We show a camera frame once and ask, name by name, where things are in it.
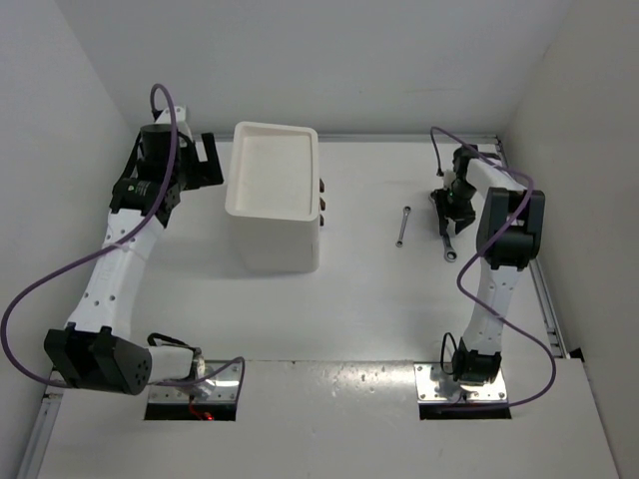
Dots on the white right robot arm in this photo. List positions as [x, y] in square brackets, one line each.
[508, 239]

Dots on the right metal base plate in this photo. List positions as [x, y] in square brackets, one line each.
[436, 388]

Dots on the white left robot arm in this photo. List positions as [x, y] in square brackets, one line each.
[94, 350]

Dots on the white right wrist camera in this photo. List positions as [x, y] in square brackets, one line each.
[448, 178]

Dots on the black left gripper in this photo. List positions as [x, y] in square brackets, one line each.
[204, 173]

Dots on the white drawer cabinet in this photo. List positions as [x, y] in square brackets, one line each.
[273, 197]

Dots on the short silver wrench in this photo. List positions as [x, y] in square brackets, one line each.
[405, 215]

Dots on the long silver ratchet wrench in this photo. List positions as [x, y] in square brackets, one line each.
[449, 254]

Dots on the metal base plate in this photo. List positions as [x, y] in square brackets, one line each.
[436, 388]
[221, 388]

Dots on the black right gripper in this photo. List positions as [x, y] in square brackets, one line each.
[461, 218]

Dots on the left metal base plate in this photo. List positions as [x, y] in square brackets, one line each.
[221, 388]

